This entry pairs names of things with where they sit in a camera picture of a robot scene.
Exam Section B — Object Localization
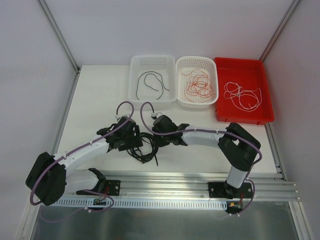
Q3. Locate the white slotted cable duct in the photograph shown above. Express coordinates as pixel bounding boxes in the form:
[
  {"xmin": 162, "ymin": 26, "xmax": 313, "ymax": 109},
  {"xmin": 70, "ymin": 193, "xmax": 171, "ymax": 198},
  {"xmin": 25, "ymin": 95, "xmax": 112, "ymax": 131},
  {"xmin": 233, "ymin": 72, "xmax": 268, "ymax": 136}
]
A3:
[{"xmin": 52, "ymin": 197, "xmax": 227, "ymax": 211}]

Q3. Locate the thin black wire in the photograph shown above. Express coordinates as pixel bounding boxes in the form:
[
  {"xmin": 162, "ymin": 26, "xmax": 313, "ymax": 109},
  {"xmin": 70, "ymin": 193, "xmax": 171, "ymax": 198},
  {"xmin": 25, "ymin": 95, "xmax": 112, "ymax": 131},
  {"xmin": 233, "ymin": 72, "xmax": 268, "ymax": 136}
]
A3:
[{"xmin": 135, "ymin": 71, "xmax": 171, "ymax": 101}]

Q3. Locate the white wire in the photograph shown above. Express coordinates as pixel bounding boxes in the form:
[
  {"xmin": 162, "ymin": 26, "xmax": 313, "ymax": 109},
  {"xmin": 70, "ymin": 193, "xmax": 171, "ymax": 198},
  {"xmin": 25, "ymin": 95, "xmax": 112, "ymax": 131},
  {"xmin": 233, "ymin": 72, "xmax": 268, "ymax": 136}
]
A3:
[
  {"xmin": 229, "ymin": 87, "xmax": 263, "ymax": 113},
  {"xmin": 223, "ymin": 81, "xmax": 245, "ymax": 101}
]

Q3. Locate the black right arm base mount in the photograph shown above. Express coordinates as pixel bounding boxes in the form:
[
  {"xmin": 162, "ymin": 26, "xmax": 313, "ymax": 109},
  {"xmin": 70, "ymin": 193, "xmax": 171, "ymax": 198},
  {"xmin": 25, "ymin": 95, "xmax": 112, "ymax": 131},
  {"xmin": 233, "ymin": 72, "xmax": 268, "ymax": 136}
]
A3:
[{"xmin": 207, "ymin": 181, "xmax": 254, "ymax": 200}]

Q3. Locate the aluminium rail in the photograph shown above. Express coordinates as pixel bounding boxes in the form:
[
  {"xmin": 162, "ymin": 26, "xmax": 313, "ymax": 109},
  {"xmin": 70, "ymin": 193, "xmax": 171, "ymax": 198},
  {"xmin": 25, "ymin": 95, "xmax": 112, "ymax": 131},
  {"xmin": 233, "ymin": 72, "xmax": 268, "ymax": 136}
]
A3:
[{"xmin": 59, "ymin": 171, "xmax": 300, "ymax": 201}]

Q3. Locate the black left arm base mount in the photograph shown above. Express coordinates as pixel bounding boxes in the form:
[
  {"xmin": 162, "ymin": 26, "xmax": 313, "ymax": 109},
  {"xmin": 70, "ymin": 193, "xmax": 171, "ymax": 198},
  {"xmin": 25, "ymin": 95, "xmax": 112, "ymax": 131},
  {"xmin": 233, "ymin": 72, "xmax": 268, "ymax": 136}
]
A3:
[{"xmin": 76, "ymin": 167, "xmax": 121, "ymax": 196}]

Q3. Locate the round white perforated basket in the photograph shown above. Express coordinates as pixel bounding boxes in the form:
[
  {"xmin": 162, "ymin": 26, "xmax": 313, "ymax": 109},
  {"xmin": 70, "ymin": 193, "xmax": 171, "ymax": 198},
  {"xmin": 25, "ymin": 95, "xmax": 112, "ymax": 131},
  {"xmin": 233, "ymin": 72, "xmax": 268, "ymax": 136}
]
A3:
[{"xmin": 176, "ymin": 56, "xmax": 219, "ymax": 109}]

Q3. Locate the red plastic tray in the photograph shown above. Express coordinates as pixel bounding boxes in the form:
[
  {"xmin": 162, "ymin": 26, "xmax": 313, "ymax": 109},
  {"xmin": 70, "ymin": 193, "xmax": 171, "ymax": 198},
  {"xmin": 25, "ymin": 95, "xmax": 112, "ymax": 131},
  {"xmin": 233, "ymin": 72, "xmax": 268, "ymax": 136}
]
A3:
[{"xmin": 214, "ymin": 57, "xmax": 275, "ymax": 125}]

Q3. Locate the rectangular white perforated basket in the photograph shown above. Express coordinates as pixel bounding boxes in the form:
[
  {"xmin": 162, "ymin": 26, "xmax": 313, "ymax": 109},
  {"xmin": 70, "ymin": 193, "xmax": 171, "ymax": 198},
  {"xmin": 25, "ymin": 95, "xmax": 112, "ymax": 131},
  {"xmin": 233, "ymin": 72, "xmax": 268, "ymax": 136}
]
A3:
[{"xmin": 128, "ymin": 55, "xmax": 178, "ymax": 109}]

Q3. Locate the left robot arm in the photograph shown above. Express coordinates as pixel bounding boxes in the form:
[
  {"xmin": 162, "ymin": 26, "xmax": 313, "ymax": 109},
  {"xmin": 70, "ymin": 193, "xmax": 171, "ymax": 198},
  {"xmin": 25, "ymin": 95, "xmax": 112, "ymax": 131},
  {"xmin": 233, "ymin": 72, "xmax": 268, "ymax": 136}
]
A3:
[{"xmin": 25, "ymin": 116, "xmax": 143, "ymax": 206}]

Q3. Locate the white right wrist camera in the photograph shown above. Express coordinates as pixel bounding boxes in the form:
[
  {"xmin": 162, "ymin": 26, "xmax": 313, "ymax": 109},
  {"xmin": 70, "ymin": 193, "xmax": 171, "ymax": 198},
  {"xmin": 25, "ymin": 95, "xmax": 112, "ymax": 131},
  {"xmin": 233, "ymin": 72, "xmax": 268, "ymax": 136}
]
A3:
[{"xmin": 150, "ymin": 112, "xmax": 163, "ymax": 120}]

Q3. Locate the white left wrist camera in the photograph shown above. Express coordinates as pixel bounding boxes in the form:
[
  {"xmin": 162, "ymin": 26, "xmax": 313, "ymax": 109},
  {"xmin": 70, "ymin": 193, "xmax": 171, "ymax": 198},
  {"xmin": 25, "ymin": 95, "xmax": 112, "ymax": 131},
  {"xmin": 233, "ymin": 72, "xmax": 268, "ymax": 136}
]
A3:
[{"xmin": 115, "ymin": 114, "xmax": 130, "ymax": 122}]

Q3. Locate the orange wire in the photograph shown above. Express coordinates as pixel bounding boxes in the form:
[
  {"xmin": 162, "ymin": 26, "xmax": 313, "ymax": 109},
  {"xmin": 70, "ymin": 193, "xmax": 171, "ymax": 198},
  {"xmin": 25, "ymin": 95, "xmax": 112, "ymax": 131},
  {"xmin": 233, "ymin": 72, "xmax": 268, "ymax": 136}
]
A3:
[
  {"xmin": 180, "ymin": 68, "xmax": 216, "ymax": 102},
  {"xmin": 184, "ymin": 74, "xmax": 216, "ymax": 102}
]

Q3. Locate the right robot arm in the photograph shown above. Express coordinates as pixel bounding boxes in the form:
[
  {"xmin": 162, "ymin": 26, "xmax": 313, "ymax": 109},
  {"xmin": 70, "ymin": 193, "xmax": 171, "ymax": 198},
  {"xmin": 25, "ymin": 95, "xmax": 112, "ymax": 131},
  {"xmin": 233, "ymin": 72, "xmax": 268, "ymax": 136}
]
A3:
[{"xmin": 151, "ymin": 115, "xmax": 262, "ymax": 199}]

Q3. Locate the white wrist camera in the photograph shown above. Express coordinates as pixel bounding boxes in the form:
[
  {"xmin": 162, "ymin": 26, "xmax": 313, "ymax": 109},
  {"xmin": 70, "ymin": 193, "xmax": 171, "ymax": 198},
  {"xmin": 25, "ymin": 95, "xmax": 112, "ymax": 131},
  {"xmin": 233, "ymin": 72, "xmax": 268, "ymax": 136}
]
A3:
[
  {"xmin": 115, "ymin": 114, "xmax": 130, "ymax": 122},
  {"xmin": 150, "ymin": 112, "xmax": 163, "ymax": 120}
]

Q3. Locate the black cable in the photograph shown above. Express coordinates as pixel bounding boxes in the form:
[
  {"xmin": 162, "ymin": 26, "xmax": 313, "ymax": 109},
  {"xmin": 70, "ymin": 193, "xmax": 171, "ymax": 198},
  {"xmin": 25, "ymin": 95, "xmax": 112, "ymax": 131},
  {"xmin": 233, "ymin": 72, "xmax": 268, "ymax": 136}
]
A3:
[{"xmin": 126, "ymin": 132, "xmax": 161, "ymax": 168}]

